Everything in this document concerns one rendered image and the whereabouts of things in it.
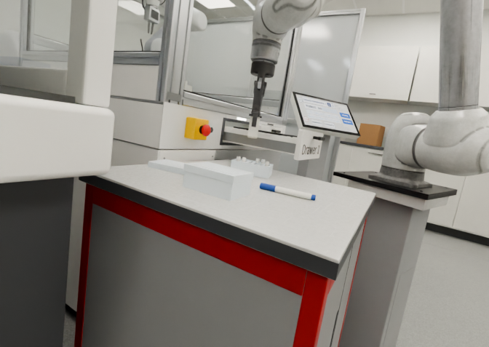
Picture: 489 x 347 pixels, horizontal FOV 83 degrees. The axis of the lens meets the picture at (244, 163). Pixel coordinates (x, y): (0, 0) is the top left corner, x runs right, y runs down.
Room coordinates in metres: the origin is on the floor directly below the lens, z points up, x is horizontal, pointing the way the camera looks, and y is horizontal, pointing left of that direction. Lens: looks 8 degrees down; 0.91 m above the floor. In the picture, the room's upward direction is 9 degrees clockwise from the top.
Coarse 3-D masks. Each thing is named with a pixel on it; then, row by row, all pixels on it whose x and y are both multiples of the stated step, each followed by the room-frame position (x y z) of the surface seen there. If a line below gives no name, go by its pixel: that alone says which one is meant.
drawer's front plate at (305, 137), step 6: (300, 132) 0.97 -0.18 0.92; (306, 132) 1.00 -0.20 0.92; (312, 132) 1.07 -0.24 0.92; (318, 132) 1.14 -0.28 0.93; (300, 138) 0.97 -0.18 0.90; (306, 138) 1.01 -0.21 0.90; (312, 138) 1.08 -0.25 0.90; (300, 144) 0.97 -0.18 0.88; (306, 144) 1.03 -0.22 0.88; (312, 144) 1.09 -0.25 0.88; (318, 144) 1.17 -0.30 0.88; (300, 150) 0.97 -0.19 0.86; (306, 150) 1.04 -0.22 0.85; (312, 150) 1.11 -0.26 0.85; (294, 156) 0.97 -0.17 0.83; (300, 156) 0.98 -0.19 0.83; (306, 156) 1.05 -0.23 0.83; (312, 156) 1.12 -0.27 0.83; (318, 156) 1.20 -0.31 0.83
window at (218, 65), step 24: (216, 0) 1.03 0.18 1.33; (240, 0) 1.16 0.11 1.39; (192, 24) 0.94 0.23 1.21; (216, 24) 1.05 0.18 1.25; (240, 24) 1.18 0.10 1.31; (192, 48) 0.95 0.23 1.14; (216, 48) 1.06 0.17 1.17; (240, 48) 1.20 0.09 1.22; (288, 48) 1.64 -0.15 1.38; (192, 72) 0.96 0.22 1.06; (216, 72) 1.08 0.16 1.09; (240, 72) 1.23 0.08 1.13; (216, 96) 1.10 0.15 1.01; (240, 96) 1.25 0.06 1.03; (264, 96) 1.46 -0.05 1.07
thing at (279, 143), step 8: (224, 128) 1.14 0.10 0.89; (232, 128) 1.13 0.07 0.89; (224, 136) 1.14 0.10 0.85; (232, 136) 1.12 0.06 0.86; (240, 136) 1.10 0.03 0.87; (264, 136) 1.06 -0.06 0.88; (272, 136) 1.04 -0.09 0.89; (280, 136) 1.02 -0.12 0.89; (240, 144) 1.10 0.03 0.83; (248, 144) 1.08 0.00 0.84; (256, 144) 1.07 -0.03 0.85; (264, 144) 1.05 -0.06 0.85; (272, 144) 1.03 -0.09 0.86; (280, 144) 1.02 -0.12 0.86; (288, 144) 1.00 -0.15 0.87; (288, 152) 1.00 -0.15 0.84
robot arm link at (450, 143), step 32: (448, 0) 0.86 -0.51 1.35; (480, 0) 0.83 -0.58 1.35; (448, 32) 0.87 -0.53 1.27; (480, 32) 0.84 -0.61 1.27; (448, 64) 0.87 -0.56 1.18; (448, 96) 0.87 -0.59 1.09; (448, 128) 0.85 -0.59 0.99; (480, 128) 0.82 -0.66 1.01; (416, 160) 0.98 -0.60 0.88; (448, 160) 0.85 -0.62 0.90; (480, 160) 0.79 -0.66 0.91
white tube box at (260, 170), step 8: (232, 160) 0.86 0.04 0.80; (240, 160) 0.91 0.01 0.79; (248, 160) 0.93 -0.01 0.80; (240, 168) 0.85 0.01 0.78; (248, 168) 0.85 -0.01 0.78; (256, 168) 0.84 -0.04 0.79; (264, 168) 0.84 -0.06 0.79; (272, 168) 0.91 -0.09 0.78; (256, 176) 0.84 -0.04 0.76; (264, 176) 0.84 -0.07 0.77
